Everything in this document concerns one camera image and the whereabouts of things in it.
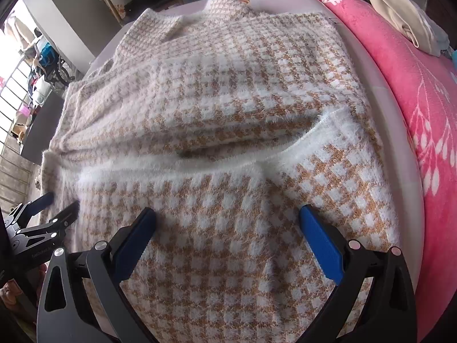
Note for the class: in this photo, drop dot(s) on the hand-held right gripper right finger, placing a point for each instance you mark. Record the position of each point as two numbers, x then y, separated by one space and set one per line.
321 246

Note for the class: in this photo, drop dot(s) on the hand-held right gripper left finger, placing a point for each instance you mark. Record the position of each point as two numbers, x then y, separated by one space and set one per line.
134 246

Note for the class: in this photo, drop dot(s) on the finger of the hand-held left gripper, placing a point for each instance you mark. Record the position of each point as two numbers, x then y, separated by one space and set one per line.
41 202
66 212

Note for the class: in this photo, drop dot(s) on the beige checked fuzzy coat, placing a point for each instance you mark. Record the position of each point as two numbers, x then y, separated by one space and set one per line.
232 114

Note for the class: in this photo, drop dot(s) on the person's left hand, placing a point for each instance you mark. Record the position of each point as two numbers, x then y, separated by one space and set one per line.
9 294

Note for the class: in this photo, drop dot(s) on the grey board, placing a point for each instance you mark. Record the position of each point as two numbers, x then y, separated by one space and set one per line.
43 128

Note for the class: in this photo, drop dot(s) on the metal window railing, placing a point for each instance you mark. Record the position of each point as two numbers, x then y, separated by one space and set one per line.
14 107

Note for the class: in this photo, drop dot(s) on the bicycle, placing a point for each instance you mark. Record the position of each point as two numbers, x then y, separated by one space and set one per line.
59 66

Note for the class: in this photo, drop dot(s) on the pink floral blanket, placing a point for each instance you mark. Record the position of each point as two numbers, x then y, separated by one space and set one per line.
428 114

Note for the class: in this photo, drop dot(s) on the cream garment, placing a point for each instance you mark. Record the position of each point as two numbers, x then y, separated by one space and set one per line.
392 3

